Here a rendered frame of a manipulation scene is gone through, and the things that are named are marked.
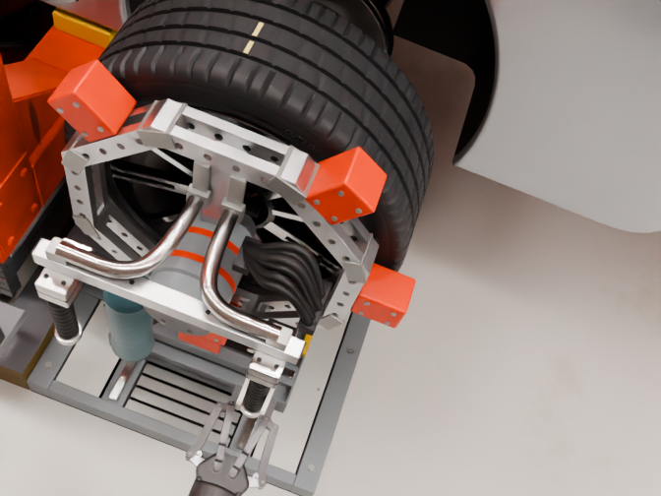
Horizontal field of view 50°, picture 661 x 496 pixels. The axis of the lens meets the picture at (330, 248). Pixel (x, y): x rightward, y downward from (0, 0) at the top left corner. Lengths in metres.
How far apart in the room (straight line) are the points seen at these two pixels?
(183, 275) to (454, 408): 1.23
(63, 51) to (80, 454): 1.01
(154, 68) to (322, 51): 0.25
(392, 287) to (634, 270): 1.61
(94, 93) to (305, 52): 0.32
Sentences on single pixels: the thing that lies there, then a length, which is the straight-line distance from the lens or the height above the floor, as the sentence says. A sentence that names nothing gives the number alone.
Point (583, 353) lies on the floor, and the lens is 2.46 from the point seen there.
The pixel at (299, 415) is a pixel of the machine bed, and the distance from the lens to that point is 1.97.
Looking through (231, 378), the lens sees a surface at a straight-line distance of 1.91.
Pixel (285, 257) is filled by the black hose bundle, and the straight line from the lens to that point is 1.03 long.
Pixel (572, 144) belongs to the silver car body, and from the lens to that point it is 1.52.
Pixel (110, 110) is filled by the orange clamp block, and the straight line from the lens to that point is 1.12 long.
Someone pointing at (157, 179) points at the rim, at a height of 0.83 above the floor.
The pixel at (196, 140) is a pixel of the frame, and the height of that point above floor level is 1.12.
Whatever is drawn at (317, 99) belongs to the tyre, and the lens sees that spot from 1.06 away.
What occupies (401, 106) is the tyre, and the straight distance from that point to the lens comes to 1.19.
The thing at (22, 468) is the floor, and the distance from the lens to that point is 2.02.
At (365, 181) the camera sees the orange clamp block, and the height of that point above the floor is 1.15.
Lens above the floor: 1.94
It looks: 58 degrees down
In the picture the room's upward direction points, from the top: 23 degrees clockwise
